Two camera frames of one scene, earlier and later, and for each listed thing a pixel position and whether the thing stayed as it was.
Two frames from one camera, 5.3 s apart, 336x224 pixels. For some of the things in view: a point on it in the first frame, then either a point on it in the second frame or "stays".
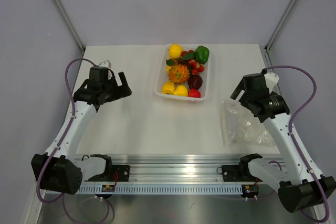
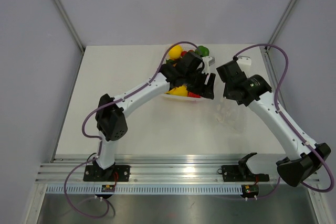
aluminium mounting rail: x=179 y=168 stays
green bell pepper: x=201 y=54 stays
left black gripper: x=121 y=91 → x=205 y=91
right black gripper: x=243 y=99 → x=226 y=86
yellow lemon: x=175 y=51 stays
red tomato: x=194 y=93 stays
